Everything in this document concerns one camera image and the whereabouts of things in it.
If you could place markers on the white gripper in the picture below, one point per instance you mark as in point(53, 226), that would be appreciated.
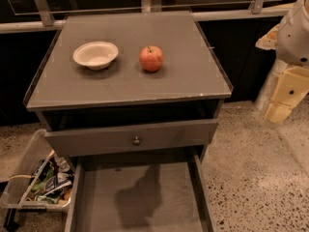
point(295, 39)

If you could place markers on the red apple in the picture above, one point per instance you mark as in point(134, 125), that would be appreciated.
point(151, 58)

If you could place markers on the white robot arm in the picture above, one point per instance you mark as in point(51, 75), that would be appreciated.
point(287, 82)

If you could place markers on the grey drawer cabinet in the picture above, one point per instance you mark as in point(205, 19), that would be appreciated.
point(190, 85)

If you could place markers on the round metal drawer knob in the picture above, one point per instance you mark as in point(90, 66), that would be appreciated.
point(136, 141)

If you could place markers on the grey top drawer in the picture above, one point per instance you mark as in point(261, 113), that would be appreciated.
point(77, 143)

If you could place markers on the grey open middle drawer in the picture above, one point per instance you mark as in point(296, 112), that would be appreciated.
point(150, 191)

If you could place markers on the white diagonal pole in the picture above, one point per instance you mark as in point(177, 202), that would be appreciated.
point(263, 99)

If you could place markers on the metal railing with brackets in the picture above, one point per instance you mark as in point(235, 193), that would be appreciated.
point(41, 9)

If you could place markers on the white paper bowl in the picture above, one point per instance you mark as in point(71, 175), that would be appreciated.
point(95, 55)

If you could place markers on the snack packets in bin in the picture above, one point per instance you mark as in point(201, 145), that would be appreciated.
point(50, 183)

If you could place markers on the clear plastic bin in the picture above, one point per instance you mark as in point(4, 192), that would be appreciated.
point(37, 149)

